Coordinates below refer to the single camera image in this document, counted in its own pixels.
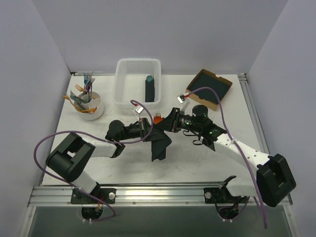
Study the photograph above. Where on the dark rolled napkin bundle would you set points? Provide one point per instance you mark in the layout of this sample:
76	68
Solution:
150	91

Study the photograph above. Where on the aluminium frame rail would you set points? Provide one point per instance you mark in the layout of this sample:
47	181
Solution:
190	194

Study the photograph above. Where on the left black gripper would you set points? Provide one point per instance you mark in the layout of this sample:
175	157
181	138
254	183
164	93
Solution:
144	129

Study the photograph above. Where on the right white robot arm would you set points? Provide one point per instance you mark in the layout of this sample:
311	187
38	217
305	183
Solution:
273	179

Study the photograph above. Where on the orange plastic fork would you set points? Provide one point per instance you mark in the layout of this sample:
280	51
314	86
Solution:
79	88

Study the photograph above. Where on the silver metal fork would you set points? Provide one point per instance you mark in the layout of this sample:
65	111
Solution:
88	81

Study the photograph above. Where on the white perforated plastic basket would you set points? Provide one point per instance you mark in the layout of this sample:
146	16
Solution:
129	82

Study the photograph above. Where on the orange plastic spoon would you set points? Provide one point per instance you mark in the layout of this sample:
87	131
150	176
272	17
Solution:
157	119

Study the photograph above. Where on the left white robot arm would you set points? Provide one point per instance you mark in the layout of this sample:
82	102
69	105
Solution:
71	156

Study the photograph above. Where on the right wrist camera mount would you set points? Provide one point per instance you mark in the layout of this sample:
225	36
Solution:
184	101

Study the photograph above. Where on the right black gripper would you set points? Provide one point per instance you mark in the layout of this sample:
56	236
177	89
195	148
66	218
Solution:
177	121

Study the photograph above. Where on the white utensil holder cup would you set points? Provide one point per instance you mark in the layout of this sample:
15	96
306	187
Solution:
95	104

